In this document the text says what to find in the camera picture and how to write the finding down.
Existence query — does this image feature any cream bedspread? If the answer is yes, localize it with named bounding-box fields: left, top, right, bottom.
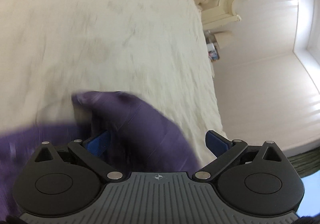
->
left=1, top=0, right=223, bottom=165

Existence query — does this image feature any purple patterned garment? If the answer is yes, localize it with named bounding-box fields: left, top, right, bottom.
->
left=1, top=92, right=200, bottom=219

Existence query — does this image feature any framed photo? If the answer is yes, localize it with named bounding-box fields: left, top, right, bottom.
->
left=207, top=43, right=220, bottom=61

